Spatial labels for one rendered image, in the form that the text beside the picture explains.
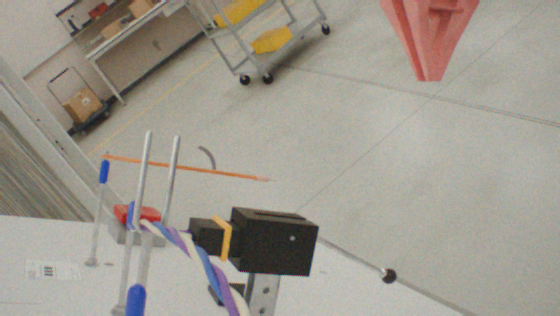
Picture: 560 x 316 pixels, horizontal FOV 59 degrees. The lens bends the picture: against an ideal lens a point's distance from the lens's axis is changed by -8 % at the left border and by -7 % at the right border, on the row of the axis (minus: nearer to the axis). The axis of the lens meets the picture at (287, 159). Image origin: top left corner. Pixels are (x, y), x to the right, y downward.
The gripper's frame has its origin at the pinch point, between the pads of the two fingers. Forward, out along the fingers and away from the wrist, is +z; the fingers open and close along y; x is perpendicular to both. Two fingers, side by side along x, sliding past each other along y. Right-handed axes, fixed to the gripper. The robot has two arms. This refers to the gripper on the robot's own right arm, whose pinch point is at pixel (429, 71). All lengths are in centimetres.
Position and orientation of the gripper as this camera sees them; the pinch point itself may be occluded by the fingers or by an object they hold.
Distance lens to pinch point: 45.2
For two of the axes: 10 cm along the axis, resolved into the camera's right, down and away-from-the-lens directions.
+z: 0.0, 9.9, 1.1
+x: 9.3, -0.4, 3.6
